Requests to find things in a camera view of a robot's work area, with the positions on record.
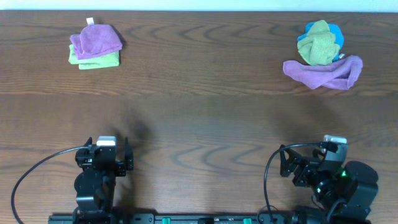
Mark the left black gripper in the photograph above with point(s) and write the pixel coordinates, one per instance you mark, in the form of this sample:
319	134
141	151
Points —
106	162

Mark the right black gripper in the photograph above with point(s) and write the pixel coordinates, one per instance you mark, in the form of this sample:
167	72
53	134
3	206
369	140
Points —
306	167

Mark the purple microfiber cloth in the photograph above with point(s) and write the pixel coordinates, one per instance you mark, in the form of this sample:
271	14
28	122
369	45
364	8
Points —
95	40

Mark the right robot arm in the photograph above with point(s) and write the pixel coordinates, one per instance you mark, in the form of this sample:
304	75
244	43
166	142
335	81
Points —
345	190

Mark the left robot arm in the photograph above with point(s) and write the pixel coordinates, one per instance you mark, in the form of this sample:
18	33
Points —
95	185

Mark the folded green cloth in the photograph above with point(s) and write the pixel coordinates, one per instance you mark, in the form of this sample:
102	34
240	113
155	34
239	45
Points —
105	61

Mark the olive green crumpled cloth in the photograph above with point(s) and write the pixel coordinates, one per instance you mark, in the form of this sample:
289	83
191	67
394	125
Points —
318	45

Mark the blue cloth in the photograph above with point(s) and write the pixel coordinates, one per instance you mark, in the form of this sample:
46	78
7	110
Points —
337	32

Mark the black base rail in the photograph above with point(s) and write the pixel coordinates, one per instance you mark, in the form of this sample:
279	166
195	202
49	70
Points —
148	218

